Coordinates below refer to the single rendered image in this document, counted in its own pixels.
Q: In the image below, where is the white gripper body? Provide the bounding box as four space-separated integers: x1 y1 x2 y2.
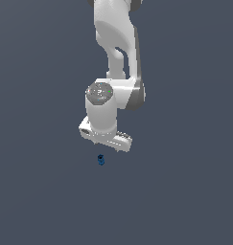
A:
78 116 133 153

